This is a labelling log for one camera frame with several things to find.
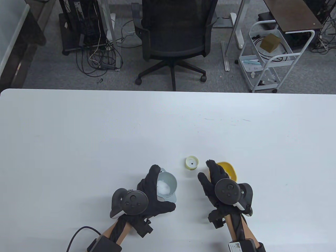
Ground person's right hand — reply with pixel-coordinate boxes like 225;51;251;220
197;159;254;218

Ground person's left hand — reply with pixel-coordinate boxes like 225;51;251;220
115;165;176;221

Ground grey plastic funnel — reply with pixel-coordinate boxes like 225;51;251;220
157;168;178;202

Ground yellow plastic bowl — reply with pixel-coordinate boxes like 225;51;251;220
209;161;238;182

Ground pale yellow press dispenser lid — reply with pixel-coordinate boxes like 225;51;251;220
185;156;199;170

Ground person's left forearm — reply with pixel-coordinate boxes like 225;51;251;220
100;219;134;244

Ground person's right forearm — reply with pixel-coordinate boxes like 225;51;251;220
224;213;259;243

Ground black tracking controller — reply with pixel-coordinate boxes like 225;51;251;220
109;188;149;219
215;178;254;217

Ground white rolling cart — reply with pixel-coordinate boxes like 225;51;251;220
238;20;315;93

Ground white packet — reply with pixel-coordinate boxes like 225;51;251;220
243;60;263;72

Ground aluminium rails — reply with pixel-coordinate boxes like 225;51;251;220
221;41;230;72

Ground white desk foot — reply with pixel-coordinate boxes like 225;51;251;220
230;13;244;49

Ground brown cardboard box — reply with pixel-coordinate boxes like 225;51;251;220
260;33;281;52

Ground black mesh office chair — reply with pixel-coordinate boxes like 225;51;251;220
131;0;219;91

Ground black flat device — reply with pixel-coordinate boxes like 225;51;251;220
258;12;276;23

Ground black equipment rack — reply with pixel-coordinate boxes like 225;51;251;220
58;0;108;55

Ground dark wooden side table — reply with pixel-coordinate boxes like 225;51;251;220
264;0;324;34

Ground dark wooden cabinet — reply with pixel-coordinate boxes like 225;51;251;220
0;0;57;91

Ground pale partition panel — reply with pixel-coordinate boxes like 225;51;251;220
0;3;30;72

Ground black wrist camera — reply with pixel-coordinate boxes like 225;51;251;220
208;209;226;229
135;218;153;238

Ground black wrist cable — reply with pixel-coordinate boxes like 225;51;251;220
66;227;101;252

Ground tangle of floor cables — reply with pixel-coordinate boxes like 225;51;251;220
76;18;137;77
308;0;336;55

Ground black cable coil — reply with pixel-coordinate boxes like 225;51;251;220
251;35;288;62

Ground white metal desk frame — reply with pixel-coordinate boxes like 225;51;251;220
98;0;123;72
224;0;248;71

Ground grey metal base plate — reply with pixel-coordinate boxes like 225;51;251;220
213;17;234;28

